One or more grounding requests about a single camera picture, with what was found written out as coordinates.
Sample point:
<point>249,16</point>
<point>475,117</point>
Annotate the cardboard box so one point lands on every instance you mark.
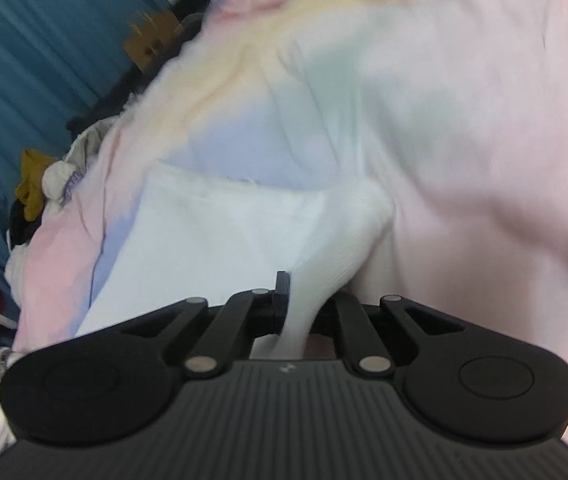
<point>151,35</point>

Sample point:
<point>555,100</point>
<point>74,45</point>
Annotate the black cloth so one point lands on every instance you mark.
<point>21,222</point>

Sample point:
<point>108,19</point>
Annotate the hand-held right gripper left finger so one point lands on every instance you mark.
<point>281,294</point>

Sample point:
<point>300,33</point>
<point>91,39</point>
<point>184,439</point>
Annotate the blue curtain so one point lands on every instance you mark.
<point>24,60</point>

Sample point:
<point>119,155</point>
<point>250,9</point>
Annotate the mustard yellow cloth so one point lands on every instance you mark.
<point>31,180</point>

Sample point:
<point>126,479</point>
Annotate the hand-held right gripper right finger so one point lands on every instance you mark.
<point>353,321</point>

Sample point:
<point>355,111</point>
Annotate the white crumpled cloth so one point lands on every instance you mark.
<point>59,180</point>

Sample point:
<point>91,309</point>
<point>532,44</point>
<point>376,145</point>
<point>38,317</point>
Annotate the pastel rainbow blanket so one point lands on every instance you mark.
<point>464,135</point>

